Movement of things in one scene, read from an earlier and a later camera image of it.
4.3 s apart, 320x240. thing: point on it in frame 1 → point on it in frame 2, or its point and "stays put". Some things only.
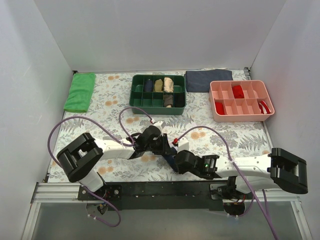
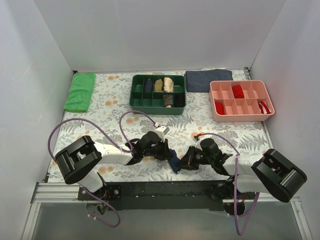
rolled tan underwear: (158, 85) stays put
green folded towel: (80, 92) stays put
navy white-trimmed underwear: (171, 159) stays put
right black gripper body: (173, 162) → (189, 158)
